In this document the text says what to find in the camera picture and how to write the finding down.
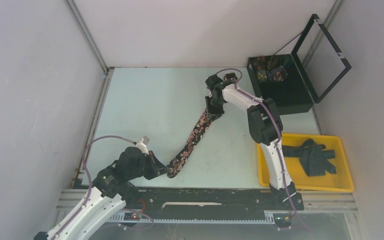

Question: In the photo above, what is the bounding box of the black storage box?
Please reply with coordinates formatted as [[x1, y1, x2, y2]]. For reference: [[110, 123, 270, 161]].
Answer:
[[246, 54, 314, 115]]

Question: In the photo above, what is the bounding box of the yellow plastic tray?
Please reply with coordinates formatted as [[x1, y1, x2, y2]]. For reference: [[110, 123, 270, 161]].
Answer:
[[257, 132, 355, 194]]

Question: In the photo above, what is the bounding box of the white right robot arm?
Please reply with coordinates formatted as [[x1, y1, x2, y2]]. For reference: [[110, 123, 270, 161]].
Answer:
[[205, 72, 296, 209]]

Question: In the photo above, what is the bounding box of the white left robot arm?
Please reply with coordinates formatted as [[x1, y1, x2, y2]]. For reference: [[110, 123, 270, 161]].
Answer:
[[34, 146, 169, 240]]

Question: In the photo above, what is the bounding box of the rolled patterned tie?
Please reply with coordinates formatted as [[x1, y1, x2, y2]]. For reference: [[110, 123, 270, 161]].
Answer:
[[256, 69, 269, 84]]

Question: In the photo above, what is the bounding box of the black framed box lid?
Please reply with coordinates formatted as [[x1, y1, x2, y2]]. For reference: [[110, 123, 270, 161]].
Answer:
[[291, 14, 352, 104]]

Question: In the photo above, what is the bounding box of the dark green tie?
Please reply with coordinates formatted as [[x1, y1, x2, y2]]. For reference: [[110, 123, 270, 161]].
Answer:
[[282, 138, 337, 177]]

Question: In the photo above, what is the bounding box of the rolled colourful tie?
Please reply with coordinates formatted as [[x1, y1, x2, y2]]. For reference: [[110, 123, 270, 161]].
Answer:
[[268, 65, 288, 83]]

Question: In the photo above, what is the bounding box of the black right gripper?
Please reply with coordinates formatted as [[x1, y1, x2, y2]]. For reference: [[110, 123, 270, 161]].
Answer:
[[205, 95, 224, 122]]

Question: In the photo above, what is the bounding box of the rolled dark tie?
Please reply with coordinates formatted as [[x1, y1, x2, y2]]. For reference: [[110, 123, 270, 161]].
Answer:
[[266, 55, 280, 70]]

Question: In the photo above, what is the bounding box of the white cable duct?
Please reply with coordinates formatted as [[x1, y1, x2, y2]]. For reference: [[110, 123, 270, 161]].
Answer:
[[105, 211, 276, 225]]

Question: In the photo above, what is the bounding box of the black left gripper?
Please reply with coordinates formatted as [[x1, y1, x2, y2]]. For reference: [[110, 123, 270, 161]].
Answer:
[[127, 150, 171, 180]]

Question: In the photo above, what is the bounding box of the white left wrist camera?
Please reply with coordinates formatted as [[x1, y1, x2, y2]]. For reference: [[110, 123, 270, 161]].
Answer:
[[134, 136, 150, 155]]

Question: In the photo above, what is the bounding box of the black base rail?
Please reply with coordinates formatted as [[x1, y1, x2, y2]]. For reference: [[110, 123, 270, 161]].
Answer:
[[126, 187, 293, 222]]

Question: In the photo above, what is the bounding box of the floral rose pattern tie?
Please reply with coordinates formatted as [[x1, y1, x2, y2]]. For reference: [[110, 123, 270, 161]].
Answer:
[[167, 108, 213, 179]]

